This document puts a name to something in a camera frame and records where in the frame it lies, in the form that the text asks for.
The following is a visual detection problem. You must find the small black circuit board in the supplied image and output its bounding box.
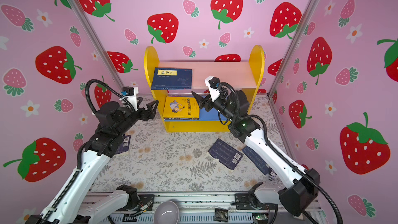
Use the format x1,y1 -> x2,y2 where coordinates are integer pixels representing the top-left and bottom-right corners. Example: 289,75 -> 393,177
214,208 -> 229,223

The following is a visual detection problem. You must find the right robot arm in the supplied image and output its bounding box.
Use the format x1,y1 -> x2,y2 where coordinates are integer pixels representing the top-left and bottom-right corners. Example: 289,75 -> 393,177
192,83 -> 343,224

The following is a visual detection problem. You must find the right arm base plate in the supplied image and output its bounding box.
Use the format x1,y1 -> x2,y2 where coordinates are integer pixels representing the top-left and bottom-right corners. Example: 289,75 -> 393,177
231,193 -> 276,210

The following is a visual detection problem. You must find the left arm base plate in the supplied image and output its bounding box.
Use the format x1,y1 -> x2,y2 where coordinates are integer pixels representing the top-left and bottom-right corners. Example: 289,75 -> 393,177
120,194 -> 155,212

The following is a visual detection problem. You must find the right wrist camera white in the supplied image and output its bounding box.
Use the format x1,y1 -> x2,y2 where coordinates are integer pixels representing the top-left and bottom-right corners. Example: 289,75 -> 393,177
205,76 -> 220,102

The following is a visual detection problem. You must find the yellow pink blue bookshelf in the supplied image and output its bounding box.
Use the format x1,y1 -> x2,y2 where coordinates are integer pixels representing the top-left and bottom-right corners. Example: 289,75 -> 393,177
144,45 -> 265,133

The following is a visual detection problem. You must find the navy blue book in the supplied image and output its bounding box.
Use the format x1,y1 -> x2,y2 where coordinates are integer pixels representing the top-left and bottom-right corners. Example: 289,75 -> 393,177
151,67 -> 193,90

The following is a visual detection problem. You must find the green lit circuit board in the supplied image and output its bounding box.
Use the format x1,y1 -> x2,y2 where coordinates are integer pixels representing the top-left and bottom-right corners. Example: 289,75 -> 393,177
252,213 -> 268,224

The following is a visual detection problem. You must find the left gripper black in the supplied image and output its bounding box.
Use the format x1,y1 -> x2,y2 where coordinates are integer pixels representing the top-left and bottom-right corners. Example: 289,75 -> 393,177
116,100 -> 157,140

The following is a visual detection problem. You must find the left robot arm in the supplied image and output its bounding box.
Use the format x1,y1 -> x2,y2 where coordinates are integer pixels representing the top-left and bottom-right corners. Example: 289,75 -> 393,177
26,79 -> 159,224

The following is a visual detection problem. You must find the grey bowl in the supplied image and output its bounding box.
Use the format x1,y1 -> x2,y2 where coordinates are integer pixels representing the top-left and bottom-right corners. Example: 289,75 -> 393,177
153,201 -> 180,224

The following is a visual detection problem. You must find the yellow cartoon cover book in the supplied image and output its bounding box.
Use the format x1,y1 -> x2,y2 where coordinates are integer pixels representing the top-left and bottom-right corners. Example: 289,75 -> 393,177
163,96 -> 200,119

